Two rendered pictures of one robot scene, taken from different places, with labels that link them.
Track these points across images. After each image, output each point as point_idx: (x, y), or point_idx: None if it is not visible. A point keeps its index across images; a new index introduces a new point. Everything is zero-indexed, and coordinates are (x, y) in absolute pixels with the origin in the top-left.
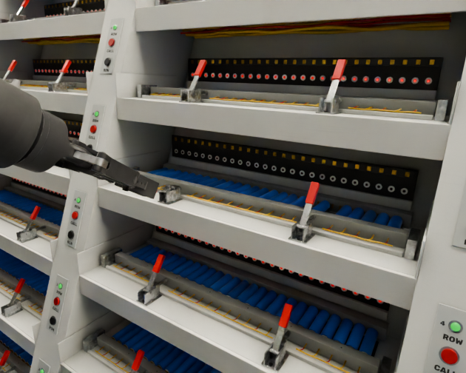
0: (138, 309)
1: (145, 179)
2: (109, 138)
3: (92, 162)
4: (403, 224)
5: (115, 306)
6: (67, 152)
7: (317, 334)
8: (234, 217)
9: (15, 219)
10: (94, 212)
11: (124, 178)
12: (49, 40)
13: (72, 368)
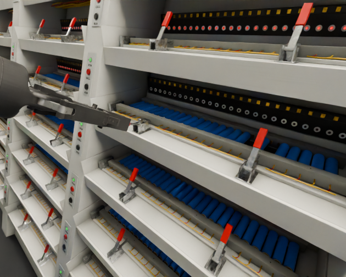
0: (119, 205)
1: (118, 117)
2: (99, 78)
3: (54, 109)
4: (338, 166)
5: (105, 199)
6: (28, 100)
7: (250, 246)
8: (189, 150)
9: (52, 129)
10: (91, 133)
11: (94, 120)
12: (67, 4)
13: (82, 230)
